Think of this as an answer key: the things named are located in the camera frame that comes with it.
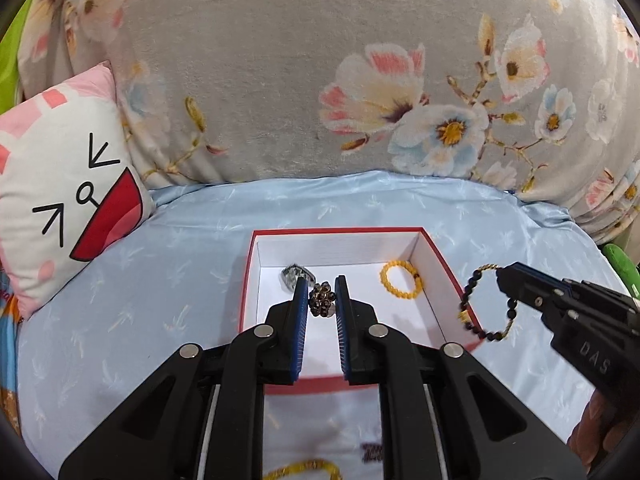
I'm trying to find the grey floral blanket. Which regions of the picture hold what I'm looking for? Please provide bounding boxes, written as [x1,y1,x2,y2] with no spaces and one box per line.
[20,0,640,261]

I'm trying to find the person's right hand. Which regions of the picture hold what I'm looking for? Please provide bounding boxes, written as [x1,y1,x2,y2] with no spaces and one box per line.
[566,391,635,472]

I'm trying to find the silver grey jewelry piece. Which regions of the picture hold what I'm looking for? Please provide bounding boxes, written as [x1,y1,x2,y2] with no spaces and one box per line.
[280,262,317,292]

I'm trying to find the colourful cartoon cloth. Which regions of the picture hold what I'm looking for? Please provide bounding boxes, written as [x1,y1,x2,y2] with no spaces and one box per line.
[0,0,42,436]

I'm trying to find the light blue bed sheet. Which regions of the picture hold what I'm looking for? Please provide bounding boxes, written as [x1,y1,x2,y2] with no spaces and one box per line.
[15,170,637,480]

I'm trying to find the black and gold bead bracelet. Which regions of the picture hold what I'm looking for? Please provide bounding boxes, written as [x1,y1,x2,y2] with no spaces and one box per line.
[457,263,518,342]

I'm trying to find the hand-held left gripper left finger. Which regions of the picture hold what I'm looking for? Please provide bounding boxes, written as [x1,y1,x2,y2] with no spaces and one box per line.
[58,276,308,480]

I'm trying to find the yellow bead bracelet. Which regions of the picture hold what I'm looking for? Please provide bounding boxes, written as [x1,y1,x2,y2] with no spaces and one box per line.
[380,259,425,301]

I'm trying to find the red cardboard box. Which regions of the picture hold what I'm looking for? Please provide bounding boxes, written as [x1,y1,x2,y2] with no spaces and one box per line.
[239,228,482,395]

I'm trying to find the dark brown bead bracelet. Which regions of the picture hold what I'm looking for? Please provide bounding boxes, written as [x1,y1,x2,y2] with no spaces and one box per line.
[308,282,337,319]

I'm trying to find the green object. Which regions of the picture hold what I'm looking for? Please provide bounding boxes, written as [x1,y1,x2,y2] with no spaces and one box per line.
[602,242,640,302]

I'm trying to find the pink cat face pillow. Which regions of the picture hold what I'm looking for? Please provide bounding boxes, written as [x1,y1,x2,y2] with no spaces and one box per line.
[0,60,156,322]

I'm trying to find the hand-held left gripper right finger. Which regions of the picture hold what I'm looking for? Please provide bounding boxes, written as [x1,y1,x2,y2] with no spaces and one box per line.
[334,275,588,480]

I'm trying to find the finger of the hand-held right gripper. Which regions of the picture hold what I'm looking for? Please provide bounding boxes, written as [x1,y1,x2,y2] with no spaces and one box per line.
[497,274,562,314]
[499,262,577,294]

